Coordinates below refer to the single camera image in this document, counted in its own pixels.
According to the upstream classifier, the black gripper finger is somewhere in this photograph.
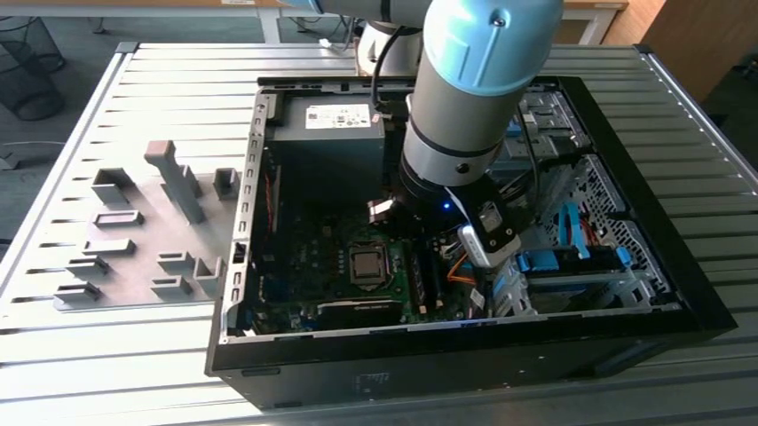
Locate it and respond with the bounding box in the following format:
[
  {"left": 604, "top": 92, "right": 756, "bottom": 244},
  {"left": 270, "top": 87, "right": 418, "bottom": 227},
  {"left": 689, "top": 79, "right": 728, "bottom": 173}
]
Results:
[{"left": 364, "top": 197, "right": 408, "bottom": 229}]

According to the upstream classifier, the silver CPU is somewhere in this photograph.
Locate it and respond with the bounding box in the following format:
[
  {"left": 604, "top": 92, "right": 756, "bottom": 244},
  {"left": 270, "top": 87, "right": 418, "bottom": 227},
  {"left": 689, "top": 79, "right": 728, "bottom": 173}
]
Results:
[{"left": 350, "top": 248, "right": 388, "bottom": 278}]

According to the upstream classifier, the metal CPU socket cover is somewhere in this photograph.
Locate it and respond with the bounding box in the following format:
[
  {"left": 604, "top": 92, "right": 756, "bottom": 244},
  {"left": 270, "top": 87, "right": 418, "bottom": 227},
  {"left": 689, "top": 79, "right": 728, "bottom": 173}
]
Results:
[{"left": 345, "top": 241, "right": 396, "bottom": 288}]

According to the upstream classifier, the green motherboard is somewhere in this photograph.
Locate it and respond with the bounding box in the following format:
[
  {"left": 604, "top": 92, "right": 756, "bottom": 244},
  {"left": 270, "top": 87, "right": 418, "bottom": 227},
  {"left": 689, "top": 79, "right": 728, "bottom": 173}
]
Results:
[{"left": 250, "top": 194, "right": 492, "bottom": 334}]

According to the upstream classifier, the black graphics card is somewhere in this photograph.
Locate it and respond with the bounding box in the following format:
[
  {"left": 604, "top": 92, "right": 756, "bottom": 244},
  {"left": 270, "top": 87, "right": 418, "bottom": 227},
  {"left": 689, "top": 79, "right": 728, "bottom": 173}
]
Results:
[{"left": 316, "top": 296, "right": 405, "bottom": 329}]

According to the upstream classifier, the blue disk carrier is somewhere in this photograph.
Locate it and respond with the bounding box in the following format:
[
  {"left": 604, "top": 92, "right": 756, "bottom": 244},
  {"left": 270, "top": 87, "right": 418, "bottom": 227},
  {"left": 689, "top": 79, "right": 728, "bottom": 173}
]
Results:
[{"left": 513, "top": 247, "right": 629, "bottom": 274}]

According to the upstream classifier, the grey metal drive cage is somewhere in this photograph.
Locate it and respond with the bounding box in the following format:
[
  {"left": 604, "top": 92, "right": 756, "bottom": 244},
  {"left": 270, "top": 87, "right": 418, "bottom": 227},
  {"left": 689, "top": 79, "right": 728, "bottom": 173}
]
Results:
[{"left": 489, "top": 86, "right": 593, "bottom": 190}]

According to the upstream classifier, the grey metal disk bay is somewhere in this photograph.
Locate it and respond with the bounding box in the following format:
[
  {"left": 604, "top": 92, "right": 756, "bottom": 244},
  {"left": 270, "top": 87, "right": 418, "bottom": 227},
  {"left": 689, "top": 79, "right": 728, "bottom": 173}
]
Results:
[{"left": 489, "top": 246, "right": 661, "bottom": 317}]

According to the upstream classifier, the black PC case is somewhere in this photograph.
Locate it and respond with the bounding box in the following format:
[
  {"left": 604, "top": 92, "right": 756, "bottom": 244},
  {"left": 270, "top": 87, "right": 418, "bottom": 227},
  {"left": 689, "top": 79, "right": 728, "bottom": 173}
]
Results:
[{"left": 204, "top": 75, "right": 739, "bottom": 409}]

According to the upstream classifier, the grey plastic parts rack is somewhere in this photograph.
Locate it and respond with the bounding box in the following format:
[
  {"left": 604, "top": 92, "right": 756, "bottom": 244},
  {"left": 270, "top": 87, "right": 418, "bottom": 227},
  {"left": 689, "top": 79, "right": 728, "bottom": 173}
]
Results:
[{"left": 50, "top": 139, "right": 244, "bottom": 312}]

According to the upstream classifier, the brown wooden cabinet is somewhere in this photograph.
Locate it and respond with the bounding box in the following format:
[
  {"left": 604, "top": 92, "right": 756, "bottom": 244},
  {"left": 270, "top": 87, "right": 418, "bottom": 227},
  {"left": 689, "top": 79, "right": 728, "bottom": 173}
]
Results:
[{"left": 641, "top": 0, "right": 758, "bottom": 103}]

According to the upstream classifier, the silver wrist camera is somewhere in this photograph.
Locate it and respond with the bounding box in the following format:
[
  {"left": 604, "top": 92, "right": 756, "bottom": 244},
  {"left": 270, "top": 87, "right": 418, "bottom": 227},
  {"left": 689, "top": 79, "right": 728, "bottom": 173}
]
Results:
[{"left": 458, "top": 224, "right": 523, "bottom": 269}]

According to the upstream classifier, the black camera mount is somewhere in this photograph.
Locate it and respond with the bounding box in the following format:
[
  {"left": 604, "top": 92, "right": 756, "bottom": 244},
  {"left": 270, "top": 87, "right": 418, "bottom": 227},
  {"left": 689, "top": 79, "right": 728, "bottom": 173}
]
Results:
[{"left": 466, "top": 184, "right": 520, "bottom": 254}]

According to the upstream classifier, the orange wire bundle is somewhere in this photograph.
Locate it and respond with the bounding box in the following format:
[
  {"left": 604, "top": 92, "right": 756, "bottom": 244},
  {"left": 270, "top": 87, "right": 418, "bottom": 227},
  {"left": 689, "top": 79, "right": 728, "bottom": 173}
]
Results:
[{"left": 444, "top": 255, "right": 476, "bottom": 285}]

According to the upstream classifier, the black wire bundle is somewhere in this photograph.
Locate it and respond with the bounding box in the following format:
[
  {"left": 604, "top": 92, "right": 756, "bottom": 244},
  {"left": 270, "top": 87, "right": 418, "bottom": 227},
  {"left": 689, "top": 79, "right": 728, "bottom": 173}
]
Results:
[{"left": 440, "top": 154, "right": 579, "bottom": 263}]

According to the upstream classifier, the blue flat data cable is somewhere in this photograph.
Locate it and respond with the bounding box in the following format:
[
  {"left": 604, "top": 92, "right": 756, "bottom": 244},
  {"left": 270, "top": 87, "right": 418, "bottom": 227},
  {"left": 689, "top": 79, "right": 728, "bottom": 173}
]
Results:
[{"left": 557, "top": 201, "right": 591, "bottom": 261}]

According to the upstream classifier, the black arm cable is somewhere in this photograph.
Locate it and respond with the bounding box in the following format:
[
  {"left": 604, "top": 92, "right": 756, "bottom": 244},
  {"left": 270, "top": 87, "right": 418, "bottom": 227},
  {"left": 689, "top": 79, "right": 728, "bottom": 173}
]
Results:
[{"left": 369, "top": 24, "right": 426, "bottom": 121}]

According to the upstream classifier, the black wire mesh bin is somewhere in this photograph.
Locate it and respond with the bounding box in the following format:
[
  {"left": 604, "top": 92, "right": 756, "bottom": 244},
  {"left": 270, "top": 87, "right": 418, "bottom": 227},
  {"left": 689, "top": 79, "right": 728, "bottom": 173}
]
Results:
[{"left": 0, "top": 16, "right": 67, "bottom": 122}]

